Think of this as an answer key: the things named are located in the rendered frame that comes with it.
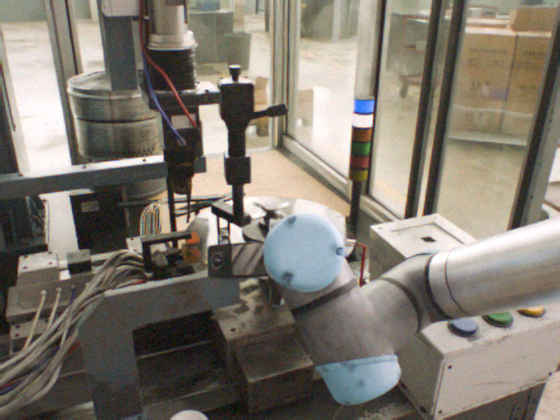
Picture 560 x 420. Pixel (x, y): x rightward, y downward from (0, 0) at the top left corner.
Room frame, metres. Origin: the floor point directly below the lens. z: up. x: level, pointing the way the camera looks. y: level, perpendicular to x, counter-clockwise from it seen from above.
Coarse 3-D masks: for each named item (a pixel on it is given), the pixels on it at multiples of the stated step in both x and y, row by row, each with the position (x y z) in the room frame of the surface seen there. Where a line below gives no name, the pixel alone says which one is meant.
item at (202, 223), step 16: (256, 208) 0.99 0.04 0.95; (288, 208) 0.99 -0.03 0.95; (304, 208) 1.00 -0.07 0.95; (320, 208) 1.00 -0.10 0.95; (192, 224) 0.92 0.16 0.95; (208, 224) 0.92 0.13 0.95; (224, 224) 0.92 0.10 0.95; (336, 224) 0.92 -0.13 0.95; (208, 240) 0.85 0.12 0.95; (224, 240) 0.85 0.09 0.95; (240, 240) 0.85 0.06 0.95
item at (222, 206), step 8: (232, 192) 0.83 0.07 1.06; (240, 192) 0.83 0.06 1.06; (232, 200) 0.84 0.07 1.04; (240, 200) 0.83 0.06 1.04; (216, 208) 0.86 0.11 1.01; (224, 208) 0.86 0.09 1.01; (232, 208) 0.84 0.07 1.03; (240, 208) 0.83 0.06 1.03; (216, 216) 0.87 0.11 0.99; (224, 216) 0.85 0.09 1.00; (232, 216) 0.83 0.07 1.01; (240, 216) 0.83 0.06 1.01; (248, 216) 0.83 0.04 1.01; (216, 224) 0.88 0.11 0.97; (240, 224) 0.82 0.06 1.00; (248, 224) 0.83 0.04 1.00
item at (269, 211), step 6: (252, 204) 0.92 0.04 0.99; (258, 204) 0.91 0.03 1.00; (270, 204) 0.90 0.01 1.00; (282, 204) 0.91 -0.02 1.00; (288, 204) 0.92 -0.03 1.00; (264, 210) 0.88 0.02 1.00; (270, 210) 0.88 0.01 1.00; (276, 210) 0.88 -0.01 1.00; (252, 216) 0.86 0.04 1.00; (258, 216) 0.86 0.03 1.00; (264, 216) 0.88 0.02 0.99; (270, 216) 0.88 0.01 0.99; (276, 216) 0.88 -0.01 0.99; (282, 216) 0.86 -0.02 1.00
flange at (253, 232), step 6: (252, 222) 0.91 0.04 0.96; (258, 222) 0.89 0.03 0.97; (264, 222) 0.88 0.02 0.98; (246, 228) 0.88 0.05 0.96; (252, 228) 0.88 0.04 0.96; (258, 228) 0.88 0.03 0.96; (264, 228) 0.87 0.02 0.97; (246, 234) 0.86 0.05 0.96; (252, 234) 0.86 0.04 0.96; (258, 234) 0.86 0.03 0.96; (264, 234) 0.86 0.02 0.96; (252, 240) 0.85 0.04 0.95; (258, 240) 0.84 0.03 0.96
